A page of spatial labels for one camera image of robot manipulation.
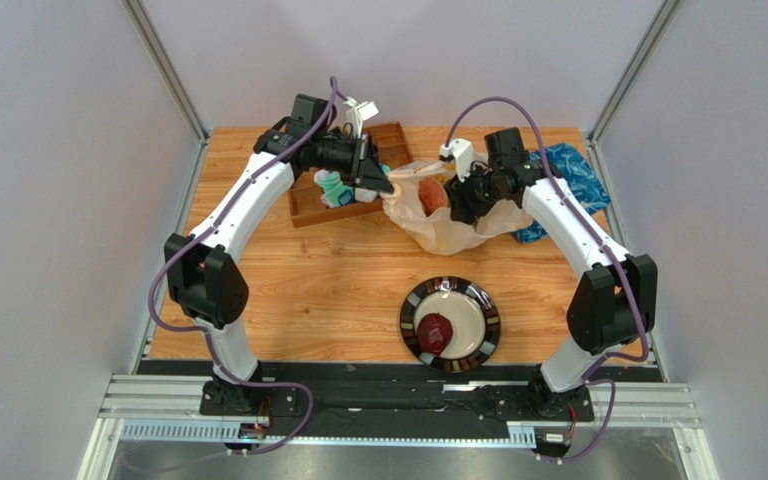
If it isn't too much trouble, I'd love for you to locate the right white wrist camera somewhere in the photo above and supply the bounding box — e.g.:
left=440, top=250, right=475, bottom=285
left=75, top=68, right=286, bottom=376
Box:
left=439, top=138, right=478, bottom=182

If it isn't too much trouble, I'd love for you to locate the blue patterned cloth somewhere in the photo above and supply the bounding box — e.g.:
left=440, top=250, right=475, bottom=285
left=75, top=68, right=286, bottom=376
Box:
left=512, top=143, right=611, bottom=244

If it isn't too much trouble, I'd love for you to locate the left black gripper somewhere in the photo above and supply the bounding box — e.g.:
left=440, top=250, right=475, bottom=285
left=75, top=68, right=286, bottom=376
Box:
left=312, top=133, right=394, bottom=195

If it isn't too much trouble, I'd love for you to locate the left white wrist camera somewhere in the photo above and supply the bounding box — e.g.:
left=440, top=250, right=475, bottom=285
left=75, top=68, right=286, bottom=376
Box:
left=343, top=97, right=379, bottom=137

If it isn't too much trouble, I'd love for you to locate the translucent white plastic bag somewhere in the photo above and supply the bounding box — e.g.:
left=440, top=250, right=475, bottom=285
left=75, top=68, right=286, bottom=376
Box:
left=382, top=160, right=533, bottom=256

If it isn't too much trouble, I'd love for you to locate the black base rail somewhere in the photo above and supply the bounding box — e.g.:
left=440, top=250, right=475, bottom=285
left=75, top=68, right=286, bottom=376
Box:
left=136, top=359, right=665, bottom=449

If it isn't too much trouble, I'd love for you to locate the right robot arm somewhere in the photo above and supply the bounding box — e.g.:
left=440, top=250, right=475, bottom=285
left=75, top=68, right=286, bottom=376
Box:
left=439, top=128, right=658, bottom=418

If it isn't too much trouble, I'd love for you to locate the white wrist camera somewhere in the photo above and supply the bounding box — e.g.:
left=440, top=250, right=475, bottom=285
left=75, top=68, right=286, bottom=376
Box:
left=343, top=97, right=379, bottom=137
left=439, top=138, right=478, bottom=182

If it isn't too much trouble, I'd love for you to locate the brown wooden organizer tray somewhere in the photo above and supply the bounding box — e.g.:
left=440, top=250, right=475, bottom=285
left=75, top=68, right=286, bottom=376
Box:
left=286, top=121, right=416, bottom=230

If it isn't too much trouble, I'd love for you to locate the black rimmed beige plate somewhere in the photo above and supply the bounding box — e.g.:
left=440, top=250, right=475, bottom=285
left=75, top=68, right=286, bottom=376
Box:
left=398, top=276, right=502, bottom=374

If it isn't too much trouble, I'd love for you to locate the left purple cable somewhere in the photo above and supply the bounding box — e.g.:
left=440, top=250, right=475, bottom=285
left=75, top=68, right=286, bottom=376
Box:
left=148, top=75, right=359, bottom=458

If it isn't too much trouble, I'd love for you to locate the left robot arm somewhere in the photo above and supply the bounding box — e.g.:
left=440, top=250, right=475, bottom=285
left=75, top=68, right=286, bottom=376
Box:
left=163, top=94, right=394, bottom=414

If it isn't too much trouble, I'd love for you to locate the teal white sock bundle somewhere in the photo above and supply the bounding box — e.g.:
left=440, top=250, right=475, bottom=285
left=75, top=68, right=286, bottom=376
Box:
left=313, top=170, right=381, bottom=208

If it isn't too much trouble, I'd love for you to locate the dark red fake apple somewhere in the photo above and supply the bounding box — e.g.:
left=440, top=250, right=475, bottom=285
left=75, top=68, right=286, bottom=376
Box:
left=416, top=313, right=454, bottom=356

